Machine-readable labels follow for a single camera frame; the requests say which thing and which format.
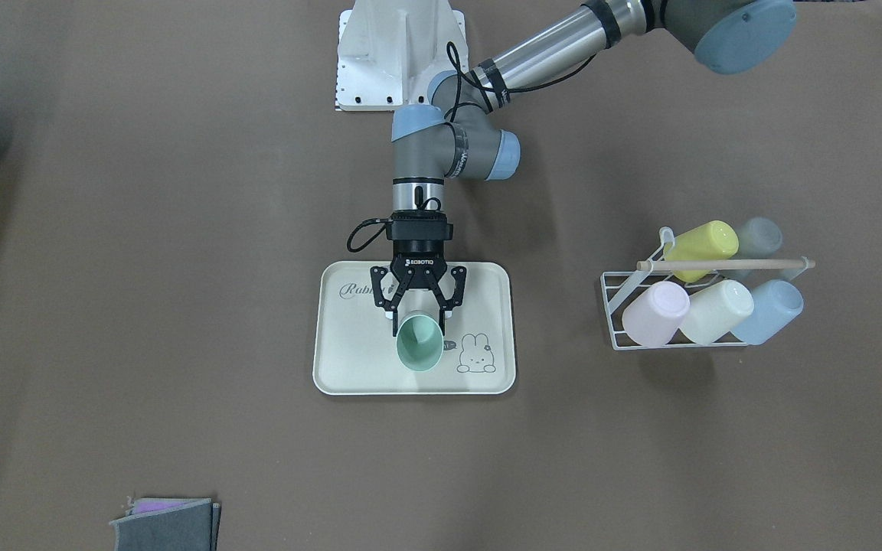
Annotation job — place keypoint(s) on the white wire cup rack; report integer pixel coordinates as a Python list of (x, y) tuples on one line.
[(619, 289)]

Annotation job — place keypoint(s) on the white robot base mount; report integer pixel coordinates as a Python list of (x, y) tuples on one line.
[(389, 51)]

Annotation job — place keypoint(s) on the grey folded cloth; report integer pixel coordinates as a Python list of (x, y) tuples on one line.
[(153, 523)]

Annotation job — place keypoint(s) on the cream rabbit tray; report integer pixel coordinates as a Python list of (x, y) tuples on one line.
[(355, 350)]

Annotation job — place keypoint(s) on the yellow cup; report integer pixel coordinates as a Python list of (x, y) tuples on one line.
[(714, 240)]

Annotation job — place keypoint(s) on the green cup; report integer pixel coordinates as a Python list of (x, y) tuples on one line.
[(419, 341)]

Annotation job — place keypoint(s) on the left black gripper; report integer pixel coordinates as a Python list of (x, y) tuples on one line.
[(419, 265)]

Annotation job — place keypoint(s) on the cream cup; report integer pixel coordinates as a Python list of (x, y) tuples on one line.
[(716, 310)]

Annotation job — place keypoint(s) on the pink cup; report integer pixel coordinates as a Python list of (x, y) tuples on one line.
[(654, 317)]

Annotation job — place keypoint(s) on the blue cup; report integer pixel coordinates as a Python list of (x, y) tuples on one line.
[(777, 303)]

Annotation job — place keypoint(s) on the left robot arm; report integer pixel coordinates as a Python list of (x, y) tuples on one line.
[(449, 135)]

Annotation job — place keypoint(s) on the grey cup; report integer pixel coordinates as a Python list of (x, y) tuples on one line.
[(759, 238)]

